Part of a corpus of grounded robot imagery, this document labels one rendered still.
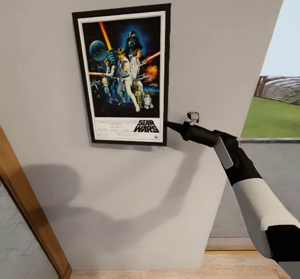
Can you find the door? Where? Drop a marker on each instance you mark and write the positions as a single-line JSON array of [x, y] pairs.
[[29, 248]]

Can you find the fixed window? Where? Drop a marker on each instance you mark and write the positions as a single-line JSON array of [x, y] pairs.
[[270, 137]]

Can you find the poster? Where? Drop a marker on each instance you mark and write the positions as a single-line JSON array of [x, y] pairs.
[[124, 61]]

